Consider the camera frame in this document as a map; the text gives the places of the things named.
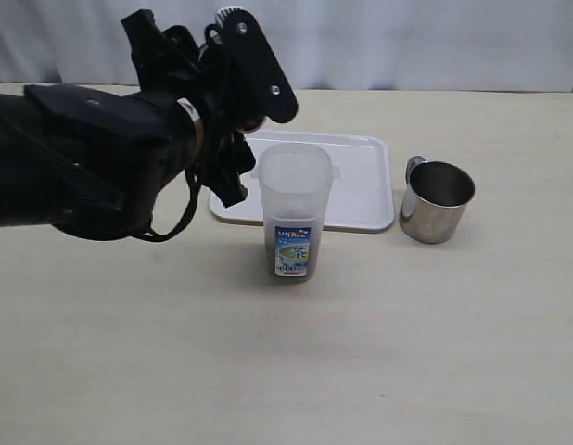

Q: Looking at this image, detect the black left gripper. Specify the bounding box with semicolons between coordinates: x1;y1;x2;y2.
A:
121;6;299;207

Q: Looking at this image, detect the steel mug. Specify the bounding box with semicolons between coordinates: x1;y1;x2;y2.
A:
399;156;476;244

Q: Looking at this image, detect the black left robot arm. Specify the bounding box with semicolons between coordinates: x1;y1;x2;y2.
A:
0;6;299;243

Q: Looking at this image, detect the clear plastic container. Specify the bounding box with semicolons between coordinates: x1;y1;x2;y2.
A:
255;143;334;283

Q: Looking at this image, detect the white curtain backdrop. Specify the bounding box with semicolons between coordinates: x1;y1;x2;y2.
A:
0;1;573;92

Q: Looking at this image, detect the white plastic tray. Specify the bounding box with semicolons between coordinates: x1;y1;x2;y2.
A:
210;129;398;235

